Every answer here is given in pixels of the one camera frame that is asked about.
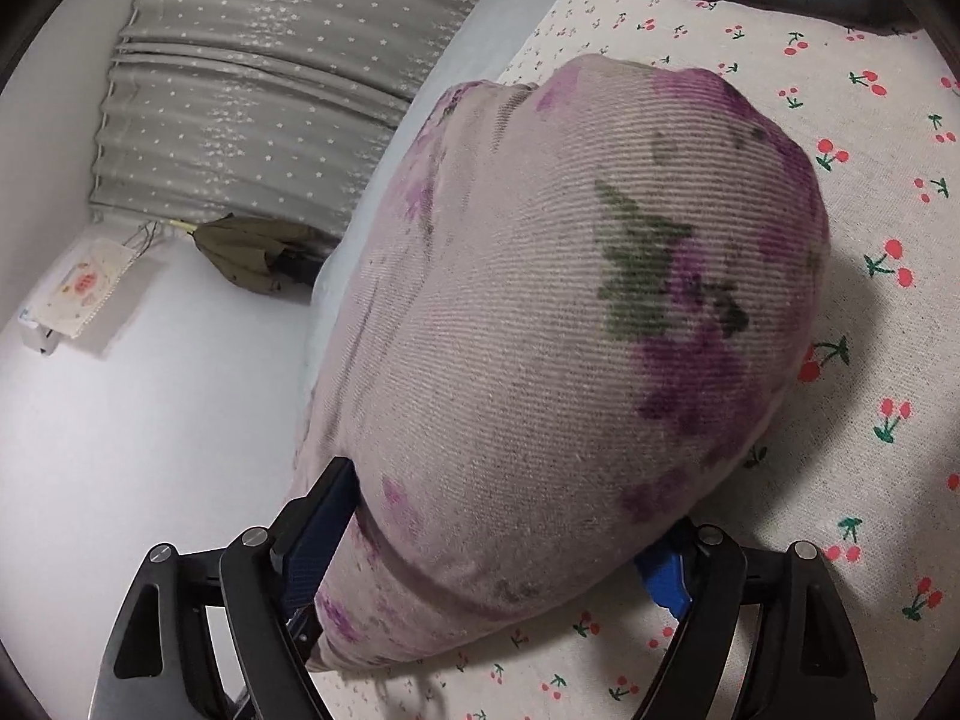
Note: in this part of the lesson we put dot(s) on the cherry print bed sheet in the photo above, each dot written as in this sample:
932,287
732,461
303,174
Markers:
862,187

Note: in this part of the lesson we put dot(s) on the grey star pattern curtain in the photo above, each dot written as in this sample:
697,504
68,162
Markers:
285,52

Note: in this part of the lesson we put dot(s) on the floral padded jacket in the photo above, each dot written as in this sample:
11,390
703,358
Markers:
540,345

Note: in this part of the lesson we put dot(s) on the embroidered white wall cloth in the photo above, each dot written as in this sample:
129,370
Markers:
86,285

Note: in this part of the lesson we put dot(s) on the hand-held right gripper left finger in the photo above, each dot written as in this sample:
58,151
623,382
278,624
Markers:
304,547

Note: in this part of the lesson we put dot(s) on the white wall box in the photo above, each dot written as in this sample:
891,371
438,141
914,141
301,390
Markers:
39,337

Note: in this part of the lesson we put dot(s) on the olive green hanging jacket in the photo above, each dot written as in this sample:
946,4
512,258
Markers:
240,251

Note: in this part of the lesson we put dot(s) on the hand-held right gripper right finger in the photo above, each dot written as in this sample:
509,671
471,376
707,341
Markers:
667,577

